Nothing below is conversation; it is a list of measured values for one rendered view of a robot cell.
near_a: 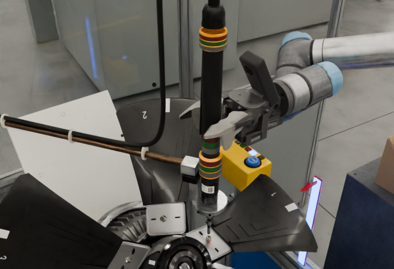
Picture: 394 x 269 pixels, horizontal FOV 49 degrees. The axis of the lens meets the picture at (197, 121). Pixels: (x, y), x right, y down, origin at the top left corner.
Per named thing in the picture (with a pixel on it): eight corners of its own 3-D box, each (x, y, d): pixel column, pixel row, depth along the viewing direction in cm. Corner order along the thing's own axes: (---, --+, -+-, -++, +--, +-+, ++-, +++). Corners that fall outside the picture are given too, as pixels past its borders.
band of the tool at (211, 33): (195, 51, 67) (195, 33, 65) (204, 40, 70) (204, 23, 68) (222, 54, 65) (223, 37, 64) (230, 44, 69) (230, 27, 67)
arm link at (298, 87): (312, 82, 82) (281, 66, 87) (295, 89, 80) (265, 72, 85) (306, 115, 86) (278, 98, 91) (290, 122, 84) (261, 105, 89)
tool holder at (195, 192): (177, 209, 85) (176, 171, 80) (189, 186, 90) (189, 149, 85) (221, 220, 82) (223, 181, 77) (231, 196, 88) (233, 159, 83)
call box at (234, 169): (214, 173, 145) (215, 147, 139) (237, 162, 150) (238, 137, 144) (245, 200, 134) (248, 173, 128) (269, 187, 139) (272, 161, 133)
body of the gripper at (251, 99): (244, 149, 79) (291, 128, 85) (247, 109, 74) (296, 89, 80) (218, 130, 84) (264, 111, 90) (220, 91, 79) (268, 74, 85)
